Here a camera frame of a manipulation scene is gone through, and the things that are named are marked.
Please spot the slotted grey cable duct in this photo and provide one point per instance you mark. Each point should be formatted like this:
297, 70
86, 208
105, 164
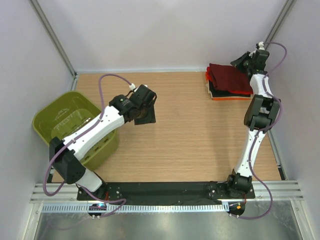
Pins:
91, 208

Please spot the aluminium frame post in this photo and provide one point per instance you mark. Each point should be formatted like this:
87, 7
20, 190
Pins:
280, 19
52, 35

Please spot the right aluminium frame post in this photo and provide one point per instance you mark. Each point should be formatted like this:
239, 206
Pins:
280, 19

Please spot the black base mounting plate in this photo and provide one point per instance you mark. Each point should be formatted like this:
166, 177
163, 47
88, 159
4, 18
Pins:
197, 193

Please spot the dark red t shirt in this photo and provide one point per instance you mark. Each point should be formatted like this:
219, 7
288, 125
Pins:
230, 77

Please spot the left aluminium frame post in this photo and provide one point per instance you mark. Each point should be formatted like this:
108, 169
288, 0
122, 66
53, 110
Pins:
52, 35

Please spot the folded orange t shirt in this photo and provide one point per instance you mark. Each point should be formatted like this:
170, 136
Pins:
231, 98

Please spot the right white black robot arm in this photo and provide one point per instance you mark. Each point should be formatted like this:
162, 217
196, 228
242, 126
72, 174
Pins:
259, 118

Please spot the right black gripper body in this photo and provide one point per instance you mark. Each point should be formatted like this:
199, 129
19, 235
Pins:
247, 64

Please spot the folded bright red t shirt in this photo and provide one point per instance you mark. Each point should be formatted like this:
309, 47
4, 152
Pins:
212, 80

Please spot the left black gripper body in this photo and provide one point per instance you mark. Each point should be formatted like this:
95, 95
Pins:
143, 107

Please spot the olive green plastic basket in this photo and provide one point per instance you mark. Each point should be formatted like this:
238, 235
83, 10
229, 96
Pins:
67, 114

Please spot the folded beige t shirt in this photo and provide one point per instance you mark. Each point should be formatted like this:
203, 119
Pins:
208, 91

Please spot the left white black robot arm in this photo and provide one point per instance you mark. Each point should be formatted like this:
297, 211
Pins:
66, 154

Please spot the folded black t shirt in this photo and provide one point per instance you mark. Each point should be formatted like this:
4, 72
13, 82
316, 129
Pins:
224, 94

